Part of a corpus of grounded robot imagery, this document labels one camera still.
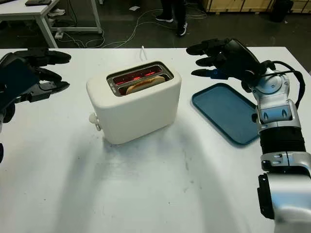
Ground black device on desk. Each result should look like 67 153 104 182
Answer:
25 0 52 7

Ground browned toast slice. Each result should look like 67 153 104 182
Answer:
125 75 165 96

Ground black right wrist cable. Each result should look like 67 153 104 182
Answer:
261 60 306 107

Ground wooden pallet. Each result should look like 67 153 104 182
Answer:
205 0 280 13

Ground dark teal plastic tray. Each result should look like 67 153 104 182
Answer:
191 83 260 146

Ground cream white two-slot toaster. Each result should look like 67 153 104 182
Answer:
86 60 182 146

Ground black bin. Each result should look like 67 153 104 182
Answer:
268 0 294 24

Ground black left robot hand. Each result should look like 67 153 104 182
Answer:
0 47 71 104

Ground person in black trousers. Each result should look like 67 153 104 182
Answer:
155 0 188 36

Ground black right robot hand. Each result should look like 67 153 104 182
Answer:
186 37 267 84

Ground long white floor cable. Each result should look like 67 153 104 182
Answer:
85 8 207 48

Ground white office desk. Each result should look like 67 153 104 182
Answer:
0 0 103 48

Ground white shoes under desk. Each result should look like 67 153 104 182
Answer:
47 8 66 17

